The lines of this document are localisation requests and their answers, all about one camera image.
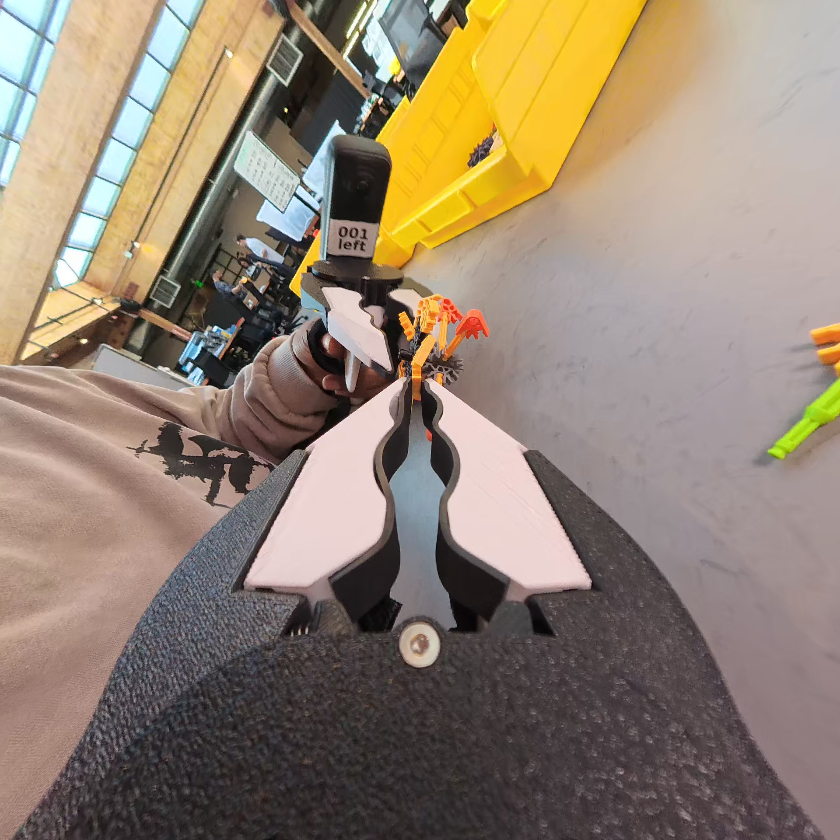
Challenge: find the yellow black toy wheel assembly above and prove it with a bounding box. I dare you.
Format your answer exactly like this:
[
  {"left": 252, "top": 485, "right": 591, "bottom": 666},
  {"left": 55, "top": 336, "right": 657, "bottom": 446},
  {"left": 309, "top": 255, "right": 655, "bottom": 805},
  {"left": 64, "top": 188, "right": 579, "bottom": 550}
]
[{"left": 397, "top": 294, "right": 491, "bottom": 442}]

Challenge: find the grey partition panel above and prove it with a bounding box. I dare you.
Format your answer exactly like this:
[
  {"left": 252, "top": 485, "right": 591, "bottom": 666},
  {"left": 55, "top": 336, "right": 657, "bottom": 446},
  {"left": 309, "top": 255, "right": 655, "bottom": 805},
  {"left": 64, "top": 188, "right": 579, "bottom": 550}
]
[{"left": 92, "top": 344, "right": 201, "bottom": 392}]

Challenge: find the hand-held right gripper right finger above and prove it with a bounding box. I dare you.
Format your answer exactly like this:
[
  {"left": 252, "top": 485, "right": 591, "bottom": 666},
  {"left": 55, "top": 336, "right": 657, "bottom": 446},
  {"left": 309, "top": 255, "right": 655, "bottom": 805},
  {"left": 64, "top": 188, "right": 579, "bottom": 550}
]
[{"left": 423, "top": 379, "right": 593, "bottom": 632}]

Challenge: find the pile of toy parts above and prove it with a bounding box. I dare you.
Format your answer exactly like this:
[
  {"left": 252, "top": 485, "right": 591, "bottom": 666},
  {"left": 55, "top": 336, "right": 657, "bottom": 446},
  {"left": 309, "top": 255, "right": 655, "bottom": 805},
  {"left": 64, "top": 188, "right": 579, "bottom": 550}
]
[{"left": 467, "top": 128, "right": 506, "bottom": 169}]

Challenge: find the person's left hand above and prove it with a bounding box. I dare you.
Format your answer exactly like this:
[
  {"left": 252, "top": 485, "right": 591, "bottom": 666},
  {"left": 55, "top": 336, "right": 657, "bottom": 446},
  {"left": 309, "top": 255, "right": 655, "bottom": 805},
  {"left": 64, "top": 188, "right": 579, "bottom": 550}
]
[{"left": 307, "top": 320, "right": 396, "bottom": 403}]

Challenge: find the large blue green toy assembly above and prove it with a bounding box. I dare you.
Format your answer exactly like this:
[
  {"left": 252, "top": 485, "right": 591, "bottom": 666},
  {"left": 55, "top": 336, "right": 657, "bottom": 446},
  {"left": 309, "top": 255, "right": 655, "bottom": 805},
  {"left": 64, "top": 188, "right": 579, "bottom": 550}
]
[{"left": 766, "top": 323, "right": 840, "bottom": 460}]

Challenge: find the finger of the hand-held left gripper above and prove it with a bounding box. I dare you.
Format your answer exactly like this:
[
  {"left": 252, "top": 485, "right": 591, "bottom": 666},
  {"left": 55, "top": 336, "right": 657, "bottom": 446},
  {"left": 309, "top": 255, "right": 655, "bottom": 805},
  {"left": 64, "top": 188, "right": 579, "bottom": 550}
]
[
  {"left": 325, "top": 287, "right": 396, "bottom": 376},
  {"left": 389, "top": 283, "right": 431, "bottom": 322}
]

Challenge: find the grey desk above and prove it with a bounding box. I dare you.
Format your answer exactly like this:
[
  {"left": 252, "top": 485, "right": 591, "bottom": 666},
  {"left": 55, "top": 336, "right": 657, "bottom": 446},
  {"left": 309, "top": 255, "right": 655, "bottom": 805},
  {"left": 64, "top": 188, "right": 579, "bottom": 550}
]
[{"left": 282, "top": 0, "right": 840, "bottom": 840}]

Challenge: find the person's left forearm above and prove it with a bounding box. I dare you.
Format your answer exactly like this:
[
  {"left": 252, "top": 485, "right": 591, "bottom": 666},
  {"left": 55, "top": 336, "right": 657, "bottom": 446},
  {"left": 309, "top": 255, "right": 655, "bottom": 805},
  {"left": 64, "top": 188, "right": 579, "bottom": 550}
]
[{"left": 197, "top": 322, "right": 345, "bottom": 463}]

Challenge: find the yellow plastic bin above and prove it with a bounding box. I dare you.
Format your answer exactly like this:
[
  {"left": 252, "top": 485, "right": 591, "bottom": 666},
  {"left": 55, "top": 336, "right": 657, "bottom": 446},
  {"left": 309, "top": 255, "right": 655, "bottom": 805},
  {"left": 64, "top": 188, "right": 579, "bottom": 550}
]
[
  {"left": 289, "top": 0, "right": 509, "bottom": 296},
  {"left": 420, "top": 0, "right": 649, "bottom": 250}
]

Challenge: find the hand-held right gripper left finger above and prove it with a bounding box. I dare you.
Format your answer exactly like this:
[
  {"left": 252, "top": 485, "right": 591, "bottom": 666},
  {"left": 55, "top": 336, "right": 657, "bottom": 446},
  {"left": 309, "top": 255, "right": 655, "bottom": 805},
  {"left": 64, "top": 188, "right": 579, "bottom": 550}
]
[{"left": 243, "top": 379, "right": 403, "bottom": 627}]

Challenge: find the whiteboard on stand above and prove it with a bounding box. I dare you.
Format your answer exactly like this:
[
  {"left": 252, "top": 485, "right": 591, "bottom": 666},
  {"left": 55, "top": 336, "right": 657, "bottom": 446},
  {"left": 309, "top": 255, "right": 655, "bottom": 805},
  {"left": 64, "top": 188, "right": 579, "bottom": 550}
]
[{"left": 234, "top": 131, "right": 301, "bottom": 215}]

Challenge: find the person's torso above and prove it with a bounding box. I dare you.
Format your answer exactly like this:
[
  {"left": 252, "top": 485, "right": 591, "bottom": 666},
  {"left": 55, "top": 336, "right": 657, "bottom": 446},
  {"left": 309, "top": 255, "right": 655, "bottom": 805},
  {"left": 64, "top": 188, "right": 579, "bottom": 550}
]
[{"left": 0, "top": 364, "right": 309, "bottom": 834}]

